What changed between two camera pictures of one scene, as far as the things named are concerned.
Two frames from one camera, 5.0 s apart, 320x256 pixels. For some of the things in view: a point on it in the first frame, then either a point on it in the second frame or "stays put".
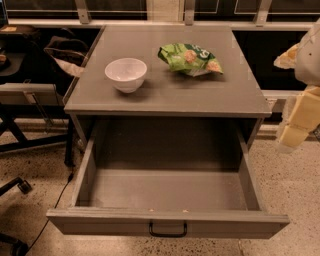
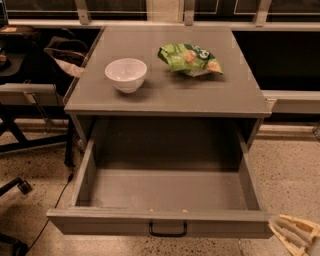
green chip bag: x=190 y=59 stays put
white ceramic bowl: x=126 y=74 stays put
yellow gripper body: x=310 y=64 → x=296 y=233
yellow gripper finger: x=293 y=137 → x=312 y=229
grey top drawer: x=176 y=177 stays put
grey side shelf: x=28 y=93 stays put
